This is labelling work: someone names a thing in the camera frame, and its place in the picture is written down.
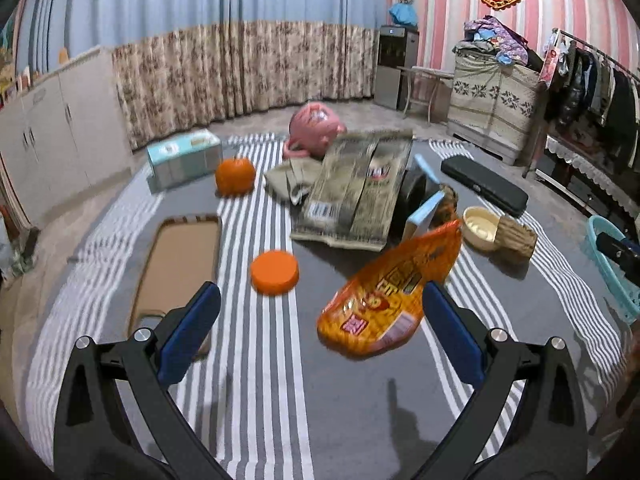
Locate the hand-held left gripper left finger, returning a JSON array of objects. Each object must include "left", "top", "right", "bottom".
[{"left": 54, "top": 281, "right": 236, "bottom": 480}]

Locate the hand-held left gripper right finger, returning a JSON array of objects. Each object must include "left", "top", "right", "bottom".
[{"left": 400, "top": 280, "right": 588, "bottom": 480}]

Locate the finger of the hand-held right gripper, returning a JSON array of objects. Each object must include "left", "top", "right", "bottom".
[{"left": 595, "top": 231, "right": 640, "bottom": 285}]

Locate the teal plastic basket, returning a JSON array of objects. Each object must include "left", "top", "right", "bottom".
[{"left": 582, "top": 215, "right": 640, "bottom": 323}]

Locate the orange snack bag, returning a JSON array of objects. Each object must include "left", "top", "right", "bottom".
[{"left": 316, "top": 218, "right": 463, "bottom": 359}]

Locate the white blue paper packet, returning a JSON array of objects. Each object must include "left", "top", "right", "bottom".
[{"left": 402, "top": 191, "right": 446, "bottom": 241}]

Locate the brown phone case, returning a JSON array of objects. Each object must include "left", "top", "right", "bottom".
[{"left": 127, "top": 214, "right": 223, "bottom": 361}]

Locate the small woven basket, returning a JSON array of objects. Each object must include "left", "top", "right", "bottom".
[{"left": 492, "top": 214, "right": 538, "bottom": 261}]

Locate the orange round lid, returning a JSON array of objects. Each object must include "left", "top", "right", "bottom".
[{"left": 250, "top": 251, "right": 301, "bottom": 295}]

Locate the white plastic bowl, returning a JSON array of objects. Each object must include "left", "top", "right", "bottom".
[{"left": 461, "top": 206, "right": 502, "bottom": 252}]

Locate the brown patterned wrapper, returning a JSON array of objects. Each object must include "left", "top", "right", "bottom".
[{"left": 435, "top": 184, "right": 460, "bottom": 226}]

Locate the grey white striped mat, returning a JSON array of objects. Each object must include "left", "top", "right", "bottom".
[{"left": 25, "top": 132, "right": 628, "bottom": 480}]

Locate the black textured pouch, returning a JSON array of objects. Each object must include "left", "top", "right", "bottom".
[{"left": 387, "top": 167, "right": 443, "bottom": 241}]

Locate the black glasses case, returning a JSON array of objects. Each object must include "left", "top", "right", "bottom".
[{"left": 440, "top": 155, "right": 529, "bottom": 218}]

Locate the clothes rack with hanging clothes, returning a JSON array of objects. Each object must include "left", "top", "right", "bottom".
[{"left": 537, "top": 27, "right": 640, "bottom": 161}]

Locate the tangerine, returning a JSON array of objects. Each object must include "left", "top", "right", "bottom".
[{"left": 215, "top": 156, "right": 256, "bottom": 197}]

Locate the light blue card piece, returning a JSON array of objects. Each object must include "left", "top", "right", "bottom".
[{"left": 414, "top": 154, "right": 442, "bottom": 186}]

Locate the light blue tissue box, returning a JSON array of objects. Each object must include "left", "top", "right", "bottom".
[{"left": 146, "top": 129, "right": 223, "bottom": 193}]

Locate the large grey brown packaging bag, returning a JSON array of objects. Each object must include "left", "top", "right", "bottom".
[{"left": 290, "top": 129, "right": 415, "bottom": 252}]

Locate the beige face mask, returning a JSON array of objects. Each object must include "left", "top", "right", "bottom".
[{"left": 263, "top": 157, "right": 326, "bottom": 206}]

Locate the chest with patterned cloth cover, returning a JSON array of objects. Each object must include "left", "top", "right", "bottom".
[{"left": 446, "top": 45, "right": 548, "bottom": 166}]

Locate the plastic bag on floor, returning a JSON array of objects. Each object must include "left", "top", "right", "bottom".
[{"left": 0, "top": 200, "right": 41, "bottom": 281}]

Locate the pink cartoon cup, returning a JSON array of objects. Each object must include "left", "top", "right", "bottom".
[{"left": 282, "top": 102, "right": 347, "bottom": 161}]

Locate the pile of clothes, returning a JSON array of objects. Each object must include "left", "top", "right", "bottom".
[{"left": 452, "top": 16, "right": 543, "bottom": 73}]

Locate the white cabinet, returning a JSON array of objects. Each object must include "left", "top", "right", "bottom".
[{"left": 0, "top": 45, "right": 133, "bottom": 231}]

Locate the folding metal table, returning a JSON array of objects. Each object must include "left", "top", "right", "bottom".
[{"left": 397, "top": 66, "right": 453, "bottom": 123}]

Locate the blue and floral curtain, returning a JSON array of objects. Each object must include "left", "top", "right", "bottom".
[{"left": 15, "top": 0, "right": 388, "bottom": 151}]

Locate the grey water dispenser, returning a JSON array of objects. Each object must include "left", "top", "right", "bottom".
[{"left": 374, "top": 24, "right": 420, "bottom": 111}]

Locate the potted plant with blue cover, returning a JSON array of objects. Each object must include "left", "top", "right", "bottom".
[{"left": 389, "top": 0, "right": 418, "bottom": 28}]

